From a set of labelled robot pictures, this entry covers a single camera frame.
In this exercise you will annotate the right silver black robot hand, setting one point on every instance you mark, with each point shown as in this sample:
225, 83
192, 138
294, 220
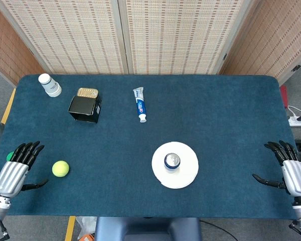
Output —
294, 175

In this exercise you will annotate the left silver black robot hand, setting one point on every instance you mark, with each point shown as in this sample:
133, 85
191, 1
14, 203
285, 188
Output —
11, 175

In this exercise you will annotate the yellow tennis ball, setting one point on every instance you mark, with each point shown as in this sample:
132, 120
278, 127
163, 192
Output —
60, 168

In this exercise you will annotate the green plastic object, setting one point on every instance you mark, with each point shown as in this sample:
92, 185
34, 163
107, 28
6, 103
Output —
9, 157

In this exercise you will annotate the black cardboard box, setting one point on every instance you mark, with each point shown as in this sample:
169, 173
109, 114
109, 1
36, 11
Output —
84, 110

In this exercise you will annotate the white power strip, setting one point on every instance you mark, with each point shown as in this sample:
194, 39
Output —
298, 122

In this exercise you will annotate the red flat object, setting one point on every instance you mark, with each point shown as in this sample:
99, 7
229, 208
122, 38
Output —
284, 96

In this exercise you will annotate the clear plastic bag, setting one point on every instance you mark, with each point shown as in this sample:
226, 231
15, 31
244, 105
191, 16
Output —
86, 224

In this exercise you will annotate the blue carpet table cloth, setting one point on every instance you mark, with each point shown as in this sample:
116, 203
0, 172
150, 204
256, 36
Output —
215, 120

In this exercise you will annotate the orange object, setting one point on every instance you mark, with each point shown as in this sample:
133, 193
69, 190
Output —
86, 237

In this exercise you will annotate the stack of white paper cups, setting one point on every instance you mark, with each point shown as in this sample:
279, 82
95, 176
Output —
50, 86

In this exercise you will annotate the white paper plate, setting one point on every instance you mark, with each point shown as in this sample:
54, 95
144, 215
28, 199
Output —
185, 175

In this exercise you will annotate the gold metal tin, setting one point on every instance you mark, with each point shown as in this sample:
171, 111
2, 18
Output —
87, 92

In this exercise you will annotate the blue white soda can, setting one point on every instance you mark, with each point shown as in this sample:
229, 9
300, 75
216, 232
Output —
172, 162

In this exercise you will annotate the brown woven screen panel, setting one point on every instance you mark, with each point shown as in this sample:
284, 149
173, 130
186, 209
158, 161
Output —
5, 45
273, 37

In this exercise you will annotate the dark blue padded seat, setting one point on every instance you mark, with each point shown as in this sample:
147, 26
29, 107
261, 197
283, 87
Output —
145, 228

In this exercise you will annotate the blue white toothpaste tube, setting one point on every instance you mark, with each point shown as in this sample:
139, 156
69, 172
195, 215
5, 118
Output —
140, 105

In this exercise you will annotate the light woven screen panel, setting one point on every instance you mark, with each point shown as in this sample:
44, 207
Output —
72, 37
180, 37

